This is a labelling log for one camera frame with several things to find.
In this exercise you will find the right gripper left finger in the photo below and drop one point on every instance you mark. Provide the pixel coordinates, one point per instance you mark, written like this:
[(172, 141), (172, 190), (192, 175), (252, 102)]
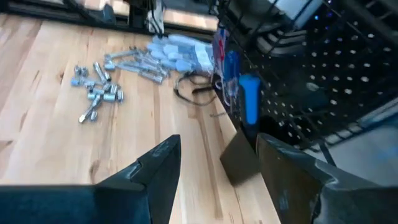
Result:
[(149, 193)]

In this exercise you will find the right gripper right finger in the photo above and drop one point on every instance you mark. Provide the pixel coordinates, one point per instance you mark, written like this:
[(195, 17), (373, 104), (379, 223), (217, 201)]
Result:
[(304, 193)]

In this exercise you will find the black peg board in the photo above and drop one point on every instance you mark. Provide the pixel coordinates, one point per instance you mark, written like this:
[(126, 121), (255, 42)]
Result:
[(342, 77)]

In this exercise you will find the black bin box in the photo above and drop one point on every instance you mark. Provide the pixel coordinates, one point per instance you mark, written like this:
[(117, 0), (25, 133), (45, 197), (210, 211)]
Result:
[(239, 161)]

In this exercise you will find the long silver socket extension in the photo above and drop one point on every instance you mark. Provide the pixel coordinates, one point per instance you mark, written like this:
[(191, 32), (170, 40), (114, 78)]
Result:
[(90, 109)]

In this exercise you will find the black framed safety glasses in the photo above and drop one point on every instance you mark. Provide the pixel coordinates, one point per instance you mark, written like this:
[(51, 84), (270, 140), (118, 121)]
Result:
[(202, 90)]

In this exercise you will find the silver combination wrench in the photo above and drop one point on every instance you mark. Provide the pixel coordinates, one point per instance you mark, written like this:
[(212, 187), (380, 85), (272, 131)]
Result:
[(152, 63), (124, 66), (152, 76), (121, 54)]

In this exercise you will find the silver deep socket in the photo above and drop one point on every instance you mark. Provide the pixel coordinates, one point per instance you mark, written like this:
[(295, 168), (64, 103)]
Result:
[(101, 71)]

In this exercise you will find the grey blue wrench pouch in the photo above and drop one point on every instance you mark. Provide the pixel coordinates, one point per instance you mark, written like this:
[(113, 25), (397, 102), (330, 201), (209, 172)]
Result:
[(180, 53)]

